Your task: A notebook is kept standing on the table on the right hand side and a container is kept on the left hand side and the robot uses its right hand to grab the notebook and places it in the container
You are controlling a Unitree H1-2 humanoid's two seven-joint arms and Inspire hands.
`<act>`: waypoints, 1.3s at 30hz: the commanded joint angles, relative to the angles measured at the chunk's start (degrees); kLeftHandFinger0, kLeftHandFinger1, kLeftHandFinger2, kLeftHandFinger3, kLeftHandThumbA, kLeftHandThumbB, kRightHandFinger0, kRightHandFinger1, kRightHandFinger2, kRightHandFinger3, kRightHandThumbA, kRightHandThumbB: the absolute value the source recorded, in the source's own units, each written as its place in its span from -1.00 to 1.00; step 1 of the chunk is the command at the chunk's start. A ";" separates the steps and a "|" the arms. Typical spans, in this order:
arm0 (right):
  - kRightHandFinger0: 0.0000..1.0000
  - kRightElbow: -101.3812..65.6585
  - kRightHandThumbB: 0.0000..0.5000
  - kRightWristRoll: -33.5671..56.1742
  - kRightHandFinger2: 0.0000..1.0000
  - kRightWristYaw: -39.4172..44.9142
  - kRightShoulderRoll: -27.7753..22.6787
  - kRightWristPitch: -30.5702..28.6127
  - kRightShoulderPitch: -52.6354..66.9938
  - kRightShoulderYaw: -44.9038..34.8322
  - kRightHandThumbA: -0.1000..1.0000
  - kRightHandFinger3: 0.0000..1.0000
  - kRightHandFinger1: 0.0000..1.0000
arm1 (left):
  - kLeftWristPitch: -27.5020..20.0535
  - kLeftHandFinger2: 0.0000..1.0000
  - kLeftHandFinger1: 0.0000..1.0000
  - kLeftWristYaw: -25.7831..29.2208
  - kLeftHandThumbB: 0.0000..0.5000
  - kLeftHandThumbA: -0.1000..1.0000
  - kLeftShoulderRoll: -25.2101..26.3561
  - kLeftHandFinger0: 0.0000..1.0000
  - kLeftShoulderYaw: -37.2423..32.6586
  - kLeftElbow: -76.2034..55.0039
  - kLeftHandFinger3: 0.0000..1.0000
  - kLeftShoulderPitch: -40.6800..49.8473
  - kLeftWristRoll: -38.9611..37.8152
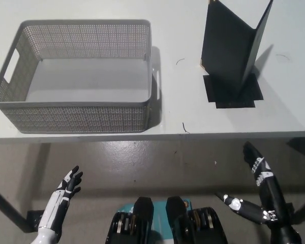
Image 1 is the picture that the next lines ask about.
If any black ribbed robot body block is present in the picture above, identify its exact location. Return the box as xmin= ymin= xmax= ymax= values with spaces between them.
xmin=165 ymin=195 xmax=229 ymax=244
xmin=105 ymin=196 xmax=156 ymax=244

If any grey perforated plastic basket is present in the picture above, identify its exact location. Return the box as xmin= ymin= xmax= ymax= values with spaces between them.
xmin=0 ymin=19 xmax=161 ymax=135

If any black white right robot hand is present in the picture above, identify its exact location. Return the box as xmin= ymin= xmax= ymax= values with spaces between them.
xmin=222 ymin=141 xmax=292 ymax=227

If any black tape patch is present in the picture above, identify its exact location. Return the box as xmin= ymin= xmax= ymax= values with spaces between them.
xmin=202 ymin=73 xmax=264 ymax=110

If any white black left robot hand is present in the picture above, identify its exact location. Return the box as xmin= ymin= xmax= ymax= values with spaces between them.
xmin=37 ymin=165 xmax=83 ymax=236

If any black hardcover notebook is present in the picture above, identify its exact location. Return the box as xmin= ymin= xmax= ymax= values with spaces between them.
xmin=200 ymin=0 xmax=274 ymax=96

